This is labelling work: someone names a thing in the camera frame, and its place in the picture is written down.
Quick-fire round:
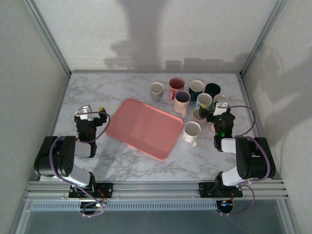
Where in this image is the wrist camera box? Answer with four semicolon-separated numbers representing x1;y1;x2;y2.
75;104;95;122
212;101;230;117

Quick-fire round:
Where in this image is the aluminium frame post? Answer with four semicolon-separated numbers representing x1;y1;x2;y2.
23;0;72;77
240;0;288;76

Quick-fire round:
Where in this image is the controller board with LED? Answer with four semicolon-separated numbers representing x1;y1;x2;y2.
79;201;106;218
215;199;235;217

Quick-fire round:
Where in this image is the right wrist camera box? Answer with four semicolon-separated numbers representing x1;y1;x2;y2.
212;101;230;117

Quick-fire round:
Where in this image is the light blue mug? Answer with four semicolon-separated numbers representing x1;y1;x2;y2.
195;93;213;109

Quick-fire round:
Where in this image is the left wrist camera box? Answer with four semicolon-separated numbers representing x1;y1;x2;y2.
75;104;95;122

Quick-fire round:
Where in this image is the coral printed mug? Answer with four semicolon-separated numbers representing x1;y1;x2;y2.
168;77;185;100

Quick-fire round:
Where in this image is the grey slotted cable duct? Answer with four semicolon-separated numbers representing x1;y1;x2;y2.
29;200;217;212

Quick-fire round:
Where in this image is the yellow-green mug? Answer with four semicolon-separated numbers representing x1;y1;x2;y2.
213;94;230;105

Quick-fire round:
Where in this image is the grey mug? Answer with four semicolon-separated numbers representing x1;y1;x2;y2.
149;82;164;102

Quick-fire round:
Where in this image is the aluminium table edge rail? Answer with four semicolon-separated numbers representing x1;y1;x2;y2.
235;73;285;182

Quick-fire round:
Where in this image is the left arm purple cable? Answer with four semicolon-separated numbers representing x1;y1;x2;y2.
49;111;112;217

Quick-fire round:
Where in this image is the wide aluminium frame rail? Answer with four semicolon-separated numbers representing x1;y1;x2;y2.
23;179;290;201

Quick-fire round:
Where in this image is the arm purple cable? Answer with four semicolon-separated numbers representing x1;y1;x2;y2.
49;111;112;217
216;104;272;216

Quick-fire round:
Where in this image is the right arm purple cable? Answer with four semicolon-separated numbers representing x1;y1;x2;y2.
216;104;272;216

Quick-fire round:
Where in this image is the dark teal mug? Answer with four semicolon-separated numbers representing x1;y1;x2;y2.
188;79;205;102

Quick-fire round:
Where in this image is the pink plastic tray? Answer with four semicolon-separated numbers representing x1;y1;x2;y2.
104;97;184;161

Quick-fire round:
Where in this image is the thin aluminium frame rail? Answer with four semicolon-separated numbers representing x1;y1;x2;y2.
69;70;242;75

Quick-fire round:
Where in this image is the mauve mug with dark inside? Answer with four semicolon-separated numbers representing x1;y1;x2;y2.
173;90;191;117

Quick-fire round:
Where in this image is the pale pink mug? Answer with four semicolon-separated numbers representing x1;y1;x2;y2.
191;107;207;124

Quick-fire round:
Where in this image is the navy blue mug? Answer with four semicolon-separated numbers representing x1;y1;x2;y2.
204;82;221;98

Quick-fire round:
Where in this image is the white mug with script print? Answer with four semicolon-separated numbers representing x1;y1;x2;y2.
182;121;202;147

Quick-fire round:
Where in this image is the aluminium frame leg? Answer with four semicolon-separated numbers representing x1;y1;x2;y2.
276;198;302;234
8;198;34;234

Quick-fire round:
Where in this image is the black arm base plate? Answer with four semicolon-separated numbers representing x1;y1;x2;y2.
69;182;115;198
198;181;244;198

